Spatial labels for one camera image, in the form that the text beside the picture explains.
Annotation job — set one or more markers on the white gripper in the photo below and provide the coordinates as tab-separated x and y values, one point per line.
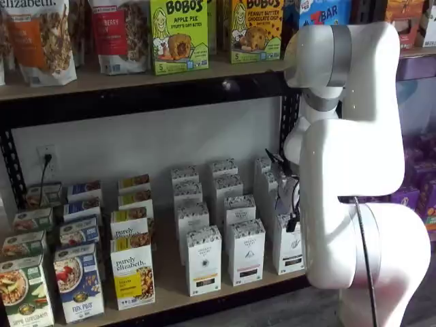
289	190

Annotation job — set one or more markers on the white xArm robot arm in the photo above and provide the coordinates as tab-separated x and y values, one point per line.
357	153

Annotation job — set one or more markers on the white box pink strip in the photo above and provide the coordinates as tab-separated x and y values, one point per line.
246	253
227	187
223	167
239	209

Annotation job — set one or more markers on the white box orange strip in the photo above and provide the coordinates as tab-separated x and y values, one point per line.
187	192
184	173
203	262
192	218

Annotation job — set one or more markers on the purple Annie's snack box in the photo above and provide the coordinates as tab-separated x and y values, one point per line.
425	141
422	173
413	158
405	204
428	201

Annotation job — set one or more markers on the wooden shelf board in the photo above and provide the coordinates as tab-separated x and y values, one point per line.
167	272
102	83
417	52

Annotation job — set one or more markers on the yellow purely elizabeth cereal box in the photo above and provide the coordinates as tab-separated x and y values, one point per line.
131	272
134	182
136	199
129	221

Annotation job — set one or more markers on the yellow Bobo's peanut butter box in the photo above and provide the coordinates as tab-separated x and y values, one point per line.
255	34

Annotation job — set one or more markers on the blue Z bar box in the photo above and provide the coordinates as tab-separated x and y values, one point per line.
323	15

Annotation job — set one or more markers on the blue flax plus cereal box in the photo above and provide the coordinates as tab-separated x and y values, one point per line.
78	282
81	206
80	230
84	189

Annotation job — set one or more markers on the green Bobo's apple pie box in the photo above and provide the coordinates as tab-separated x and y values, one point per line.
212	27
178	37

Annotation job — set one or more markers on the orange snack box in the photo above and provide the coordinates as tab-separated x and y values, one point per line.
407	24

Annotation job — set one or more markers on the white snack box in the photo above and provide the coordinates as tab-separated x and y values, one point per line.
430	27

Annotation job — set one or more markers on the green Nature's Path cereal box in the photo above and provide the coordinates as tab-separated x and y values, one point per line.
24	293
24	243
32	219
44	194

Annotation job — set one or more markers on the black metal shelving rack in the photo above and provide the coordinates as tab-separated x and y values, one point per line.
419	68
136	102

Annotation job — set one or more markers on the red purely elizabeth granola bag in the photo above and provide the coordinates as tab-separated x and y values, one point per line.
116	37

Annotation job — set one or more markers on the orange purely elizabeth granola bag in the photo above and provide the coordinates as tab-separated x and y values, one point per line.
41	41

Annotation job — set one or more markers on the white wall outlet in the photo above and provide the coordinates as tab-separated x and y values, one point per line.
54	160

